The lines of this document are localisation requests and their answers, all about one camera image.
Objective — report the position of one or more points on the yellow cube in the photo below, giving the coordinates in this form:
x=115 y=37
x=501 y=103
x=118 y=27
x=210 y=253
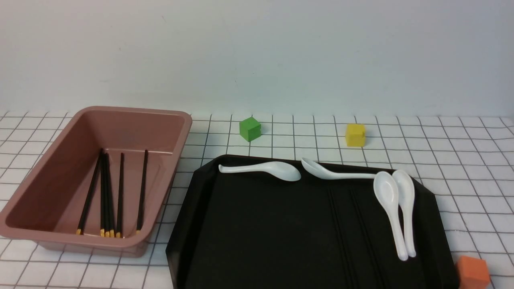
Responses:
x=355 y=135

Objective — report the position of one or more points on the green cube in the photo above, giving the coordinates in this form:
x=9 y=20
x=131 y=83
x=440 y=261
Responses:
x=250 y=129

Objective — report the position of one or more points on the brown plastic bin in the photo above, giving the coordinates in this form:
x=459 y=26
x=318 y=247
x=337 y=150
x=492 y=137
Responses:
x=47 y=206

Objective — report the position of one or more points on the white spoon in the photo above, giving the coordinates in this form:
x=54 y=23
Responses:
x=322 y=173
x=280 y=170
x=406 y=200
x=387 y=194

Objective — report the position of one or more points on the white spoon far left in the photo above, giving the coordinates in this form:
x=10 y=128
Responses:
x=280 y=170

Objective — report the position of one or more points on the black plastic tray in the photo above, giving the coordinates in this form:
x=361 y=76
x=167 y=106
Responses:
x=254 y=231

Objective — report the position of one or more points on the orange cube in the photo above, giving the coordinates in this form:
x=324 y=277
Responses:
x=473 y=273

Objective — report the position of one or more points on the black chopstick in bin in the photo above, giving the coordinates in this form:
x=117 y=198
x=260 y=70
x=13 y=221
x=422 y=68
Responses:
x=140 y=217
x=102 y=196
x=109 y=205
x=119 y=229
x=90 y=195

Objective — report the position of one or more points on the black chopstick on tray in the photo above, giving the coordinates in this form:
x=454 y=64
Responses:
x=368 y=243
x=344 y=251

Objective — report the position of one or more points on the white spoon front right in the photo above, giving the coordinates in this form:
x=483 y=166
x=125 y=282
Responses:
x=387 y=194

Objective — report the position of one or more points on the black chopstick left on tray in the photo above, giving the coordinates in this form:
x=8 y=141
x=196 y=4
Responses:
x=344 y=251

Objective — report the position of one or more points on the white spoon rear right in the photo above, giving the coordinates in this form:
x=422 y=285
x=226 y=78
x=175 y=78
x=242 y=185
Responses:
x=406 y=200

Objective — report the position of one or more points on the black chopstick right on tray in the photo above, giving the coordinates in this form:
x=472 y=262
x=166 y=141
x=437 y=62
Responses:
x=368 y=243

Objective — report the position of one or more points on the white spoon top middle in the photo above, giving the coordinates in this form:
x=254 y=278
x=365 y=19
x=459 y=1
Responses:
x=322 y=173

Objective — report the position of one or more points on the black chopstick leftmost in bin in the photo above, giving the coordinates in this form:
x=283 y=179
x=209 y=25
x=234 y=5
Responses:
x=90 y=195

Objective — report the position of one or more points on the black chopstick rightmost in bin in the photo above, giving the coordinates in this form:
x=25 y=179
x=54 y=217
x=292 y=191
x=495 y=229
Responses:
x=140 y=217

